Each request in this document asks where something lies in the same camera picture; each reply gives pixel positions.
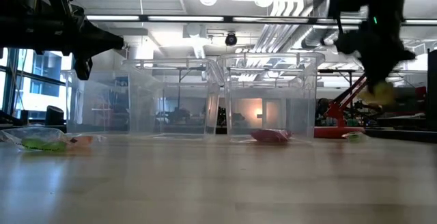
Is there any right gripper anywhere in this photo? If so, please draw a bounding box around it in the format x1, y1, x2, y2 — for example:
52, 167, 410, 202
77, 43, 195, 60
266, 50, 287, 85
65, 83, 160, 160
336, 22, 417, 92

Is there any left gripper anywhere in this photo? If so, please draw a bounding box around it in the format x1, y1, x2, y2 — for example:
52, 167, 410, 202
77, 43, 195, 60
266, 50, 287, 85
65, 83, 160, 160
33, 5, 125, 81

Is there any yellow candy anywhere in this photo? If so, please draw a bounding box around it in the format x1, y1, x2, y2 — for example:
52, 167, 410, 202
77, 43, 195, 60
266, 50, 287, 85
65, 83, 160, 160
357, 80, 397, 107

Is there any green candy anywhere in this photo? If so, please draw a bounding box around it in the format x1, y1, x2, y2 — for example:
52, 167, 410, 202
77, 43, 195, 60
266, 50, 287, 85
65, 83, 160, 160
0, 126, 71, 152
342, 131, 369, 142

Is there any orange wrapped candy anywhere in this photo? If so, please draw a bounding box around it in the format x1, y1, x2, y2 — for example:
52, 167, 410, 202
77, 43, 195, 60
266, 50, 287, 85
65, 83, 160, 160
66, 134, 107, 148

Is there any red wrapped candy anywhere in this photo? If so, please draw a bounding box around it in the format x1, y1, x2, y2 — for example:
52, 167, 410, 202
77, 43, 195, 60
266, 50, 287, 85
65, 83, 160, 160
250, 128, 293, 143

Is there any red machine stand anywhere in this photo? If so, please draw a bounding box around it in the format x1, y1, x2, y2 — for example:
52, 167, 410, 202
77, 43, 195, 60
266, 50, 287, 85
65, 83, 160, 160
313, 73, 369, 139

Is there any black upright panel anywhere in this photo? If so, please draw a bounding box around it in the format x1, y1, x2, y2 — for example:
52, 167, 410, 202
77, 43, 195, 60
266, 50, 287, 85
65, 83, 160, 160
426, 48, 437, 132

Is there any large clear plastic bin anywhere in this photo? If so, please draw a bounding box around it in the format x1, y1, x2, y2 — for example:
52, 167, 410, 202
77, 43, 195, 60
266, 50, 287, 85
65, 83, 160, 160
64, 69, 132, 135
122, 58, 223, 137
218, 52, 326, 142

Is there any black rounded object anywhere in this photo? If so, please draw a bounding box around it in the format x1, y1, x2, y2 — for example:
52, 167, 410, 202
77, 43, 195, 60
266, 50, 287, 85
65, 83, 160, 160
44, 105, 66, 126

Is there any black overhead frame bar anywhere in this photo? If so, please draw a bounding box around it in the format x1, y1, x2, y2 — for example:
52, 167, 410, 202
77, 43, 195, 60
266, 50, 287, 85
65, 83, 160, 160
83, 14, 437, 26

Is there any black overhead camera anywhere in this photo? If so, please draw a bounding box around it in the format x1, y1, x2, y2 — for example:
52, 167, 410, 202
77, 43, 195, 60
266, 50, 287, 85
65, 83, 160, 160
224, 31, 238, 47

